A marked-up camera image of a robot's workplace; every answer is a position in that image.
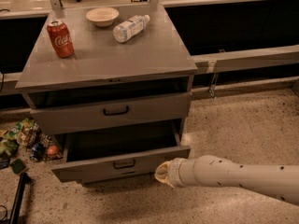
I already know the orange fruit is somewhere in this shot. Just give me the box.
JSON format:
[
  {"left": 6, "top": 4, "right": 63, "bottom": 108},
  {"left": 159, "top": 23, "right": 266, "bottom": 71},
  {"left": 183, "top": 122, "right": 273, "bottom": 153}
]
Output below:
[{"left": 47, "top": 145, "right": 59, "bottom": 157}]

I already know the green sponge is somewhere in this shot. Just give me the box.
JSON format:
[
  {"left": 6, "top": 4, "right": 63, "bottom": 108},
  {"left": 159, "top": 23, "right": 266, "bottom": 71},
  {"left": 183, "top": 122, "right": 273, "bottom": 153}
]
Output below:
[{"left": 9, "top": 159, "right": 28, "bottom": 175}]

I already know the blue drink can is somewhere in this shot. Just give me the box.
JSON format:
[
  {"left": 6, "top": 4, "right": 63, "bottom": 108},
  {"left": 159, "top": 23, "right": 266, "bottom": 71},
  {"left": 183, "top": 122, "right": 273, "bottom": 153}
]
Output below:
[{"left": 29, "top": 144, "right": 45, "bottom": 162}]

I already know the white ceramic bowl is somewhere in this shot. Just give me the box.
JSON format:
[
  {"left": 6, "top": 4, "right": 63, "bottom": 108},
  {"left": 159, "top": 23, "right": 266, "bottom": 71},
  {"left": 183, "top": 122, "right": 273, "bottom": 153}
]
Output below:
[{"left": 86, "top": 7, "right": 119, "bottom": 27}]

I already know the wire basket of snacks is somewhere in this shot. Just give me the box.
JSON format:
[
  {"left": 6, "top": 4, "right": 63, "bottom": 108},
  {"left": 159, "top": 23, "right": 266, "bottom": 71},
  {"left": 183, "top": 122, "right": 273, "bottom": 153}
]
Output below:
[{"left": 26, "top": 132, "right": 63, "bottom": 162}]

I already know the green snack bag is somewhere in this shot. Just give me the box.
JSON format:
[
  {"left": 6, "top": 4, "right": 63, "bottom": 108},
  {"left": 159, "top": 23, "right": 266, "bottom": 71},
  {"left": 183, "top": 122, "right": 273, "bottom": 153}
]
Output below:
[{"left": 0, "top": 119, "right": 34, "bottom": 158}]

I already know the clear plastic water bottle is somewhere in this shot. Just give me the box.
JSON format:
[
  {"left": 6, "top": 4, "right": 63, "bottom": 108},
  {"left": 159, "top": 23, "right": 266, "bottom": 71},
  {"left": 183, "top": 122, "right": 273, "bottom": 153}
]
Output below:
[{"left": 113, "top": 15, "right": 150, "bottom": 43}]

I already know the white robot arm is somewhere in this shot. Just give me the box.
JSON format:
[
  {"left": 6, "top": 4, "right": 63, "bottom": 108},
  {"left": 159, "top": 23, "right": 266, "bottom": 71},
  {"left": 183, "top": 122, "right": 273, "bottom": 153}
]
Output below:
[{"left": 155, "top": 155, "right": 299, "bottom": 205}]

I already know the grey drawer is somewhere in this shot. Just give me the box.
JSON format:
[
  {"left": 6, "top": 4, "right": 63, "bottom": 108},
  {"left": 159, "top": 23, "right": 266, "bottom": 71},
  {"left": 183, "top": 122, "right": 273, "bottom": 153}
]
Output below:
[
  {"left": 31, "top": 92, "right": 192, "bottom": 134},
  {"left": 52, "top": 120, "right": 191, "bottom": 185}
]

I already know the grey top drawer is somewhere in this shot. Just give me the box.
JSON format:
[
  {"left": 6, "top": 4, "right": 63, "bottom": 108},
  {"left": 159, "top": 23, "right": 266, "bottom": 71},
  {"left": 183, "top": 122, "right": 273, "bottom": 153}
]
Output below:
[{"left": 31, "top": 92, "right": 192, "bottom": 134}]

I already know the black stand leg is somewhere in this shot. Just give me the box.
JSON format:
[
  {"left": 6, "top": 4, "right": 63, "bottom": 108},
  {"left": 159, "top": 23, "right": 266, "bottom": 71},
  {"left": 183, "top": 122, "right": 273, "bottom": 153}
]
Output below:
[{"left": 8, "top": 173, "right": 30, "bottom": 224}]

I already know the grey metal drawer cabinet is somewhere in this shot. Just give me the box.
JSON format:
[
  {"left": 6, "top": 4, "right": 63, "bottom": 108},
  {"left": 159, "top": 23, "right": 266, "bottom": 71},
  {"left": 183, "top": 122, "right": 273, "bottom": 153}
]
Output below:
[{"left": 15, "top": 2, "right": 198, "bottom": 185}]

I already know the red Coca-Cola can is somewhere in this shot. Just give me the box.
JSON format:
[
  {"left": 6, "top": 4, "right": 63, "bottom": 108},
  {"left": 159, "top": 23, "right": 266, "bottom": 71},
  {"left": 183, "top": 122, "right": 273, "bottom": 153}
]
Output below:
[{"left": 47, "top": 20, "right": 74, "bottom": 58}]

